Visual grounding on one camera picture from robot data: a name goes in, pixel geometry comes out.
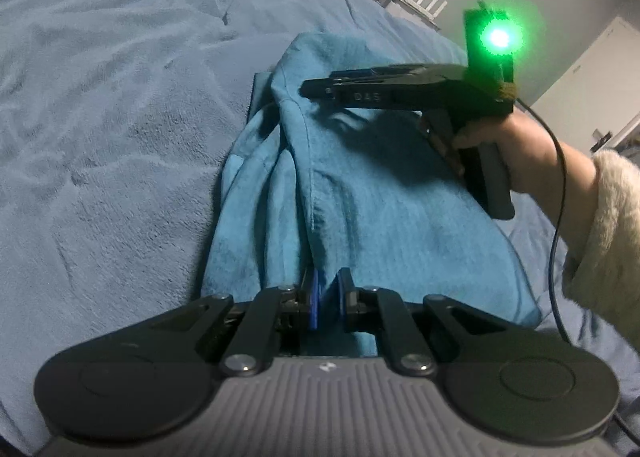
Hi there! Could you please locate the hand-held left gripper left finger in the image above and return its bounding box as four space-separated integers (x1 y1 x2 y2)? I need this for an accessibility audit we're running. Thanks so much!
145 269 321 378

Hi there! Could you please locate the white router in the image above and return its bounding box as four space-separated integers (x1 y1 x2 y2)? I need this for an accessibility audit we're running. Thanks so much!
377 0 449 32

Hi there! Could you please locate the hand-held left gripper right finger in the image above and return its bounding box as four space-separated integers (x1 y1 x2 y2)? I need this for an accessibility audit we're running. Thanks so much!
336 268 507 378

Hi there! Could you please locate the person's right forearm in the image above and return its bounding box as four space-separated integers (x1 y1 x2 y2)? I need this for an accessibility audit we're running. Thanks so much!
547 134 640 334

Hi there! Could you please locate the white door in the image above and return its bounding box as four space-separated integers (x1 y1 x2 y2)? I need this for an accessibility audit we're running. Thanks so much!
532 16 640 110

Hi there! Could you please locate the light blue blanket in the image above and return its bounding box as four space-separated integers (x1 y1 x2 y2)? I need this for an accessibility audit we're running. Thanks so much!
0 0 601 457

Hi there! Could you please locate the person's right hand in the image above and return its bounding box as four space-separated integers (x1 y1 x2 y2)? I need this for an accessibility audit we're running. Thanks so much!
451 109 563 194

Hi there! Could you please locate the black cable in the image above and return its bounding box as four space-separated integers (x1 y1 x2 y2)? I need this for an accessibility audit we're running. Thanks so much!
514 97 640 440

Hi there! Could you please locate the teal fleece garment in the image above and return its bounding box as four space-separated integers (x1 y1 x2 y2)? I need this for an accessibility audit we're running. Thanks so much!
200 32 544 360

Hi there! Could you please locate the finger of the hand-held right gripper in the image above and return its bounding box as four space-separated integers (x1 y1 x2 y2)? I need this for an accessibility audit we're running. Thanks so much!
299 78 426 112
327 64 431 80

